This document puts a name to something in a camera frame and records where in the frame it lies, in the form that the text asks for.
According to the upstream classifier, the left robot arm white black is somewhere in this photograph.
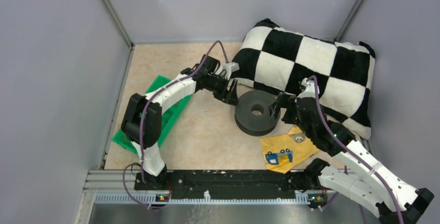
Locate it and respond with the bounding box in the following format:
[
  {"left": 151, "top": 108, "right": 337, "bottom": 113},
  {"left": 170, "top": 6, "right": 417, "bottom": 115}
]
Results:
[{"left": 121, "top": 55, "right": 239, "bottom": 189}]

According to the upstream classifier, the black cable spool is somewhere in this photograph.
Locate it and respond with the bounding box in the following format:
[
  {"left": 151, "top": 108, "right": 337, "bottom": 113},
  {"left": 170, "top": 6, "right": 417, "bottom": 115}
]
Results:
[{"left": 235, "top": 90, "right": 280, "bottom": 136}]

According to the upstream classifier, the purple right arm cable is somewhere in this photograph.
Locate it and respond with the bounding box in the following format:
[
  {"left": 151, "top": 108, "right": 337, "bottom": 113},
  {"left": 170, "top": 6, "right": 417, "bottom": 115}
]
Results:
[{"left": 306, "top": 75, "right": 405, "bottom": 224}]

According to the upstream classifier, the black white checkered pillow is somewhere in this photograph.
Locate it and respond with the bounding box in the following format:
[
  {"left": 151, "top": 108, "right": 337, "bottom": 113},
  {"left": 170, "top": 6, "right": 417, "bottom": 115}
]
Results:
[{"left": 232, "top": 18, "right": 376, "bottom": 139}]

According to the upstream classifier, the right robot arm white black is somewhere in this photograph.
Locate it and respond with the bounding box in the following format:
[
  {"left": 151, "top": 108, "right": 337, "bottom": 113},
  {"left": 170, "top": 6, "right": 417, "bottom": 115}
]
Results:
[{"left": 269, "top": 93, "right": 434, "bottom": 223}]

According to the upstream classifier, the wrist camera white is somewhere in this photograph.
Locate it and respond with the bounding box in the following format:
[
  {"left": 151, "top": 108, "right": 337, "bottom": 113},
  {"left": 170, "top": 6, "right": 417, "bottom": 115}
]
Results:
[
  {"left": 217, "top": 62, "right": 240, "bottom": 79},
  {"left": 297, "top": 78, "right": 319, "bottom": 99}
]

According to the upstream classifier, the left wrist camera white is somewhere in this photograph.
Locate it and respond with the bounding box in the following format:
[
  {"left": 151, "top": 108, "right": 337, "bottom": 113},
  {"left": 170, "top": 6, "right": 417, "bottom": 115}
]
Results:
[{"left": 217, "top": 62, "right": 240, "bottom": 79}]

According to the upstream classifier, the white slotted cable duct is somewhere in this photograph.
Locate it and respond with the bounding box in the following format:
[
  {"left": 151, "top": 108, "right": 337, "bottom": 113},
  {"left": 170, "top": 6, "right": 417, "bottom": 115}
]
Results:
[{"left": 94, "top": 191, "right": 310, "bottom": 205}]

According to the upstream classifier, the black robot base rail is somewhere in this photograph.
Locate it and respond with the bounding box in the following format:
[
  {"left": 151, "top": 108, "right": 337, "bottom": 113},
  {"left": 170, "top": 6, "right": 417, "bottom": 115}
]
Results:
[{"left": 134, "top": 170, "right": 329, "bottom": 200}]

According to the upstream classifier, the green compartment tray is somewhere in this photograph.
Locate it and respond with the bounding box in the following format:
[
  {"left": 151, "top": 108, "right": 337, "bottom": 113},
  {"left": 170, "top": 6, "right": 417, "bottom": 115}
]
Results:
[{"left": 112, "top": 75, "right": 191, "bottom": 155}]

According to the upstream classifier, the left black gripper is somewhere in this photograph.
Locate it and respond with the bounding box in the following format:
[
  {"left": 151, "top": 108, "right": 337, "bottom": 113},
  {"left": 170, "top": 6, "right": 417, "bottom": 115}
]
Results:
[{"left": 205, "top": 74, "right": 240, "bottom": 107}]

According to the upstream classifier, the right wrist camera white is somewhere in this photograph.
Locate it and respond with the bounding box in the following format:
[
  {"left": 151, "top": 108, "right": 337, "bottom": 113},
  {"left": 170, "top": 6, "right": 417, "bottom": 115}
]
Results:
[{"left": 297, "top": 78, "right": 319, "bottom": 99}]

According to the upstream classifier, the yellow cloth with car print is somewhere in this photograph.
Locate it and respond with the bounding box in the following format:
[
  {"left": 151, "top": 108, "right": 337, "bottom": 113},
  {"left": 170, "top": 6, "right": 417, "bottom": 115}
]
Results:
[{"left": 260, "top": 126, "right": 320, "bottom": 174}]

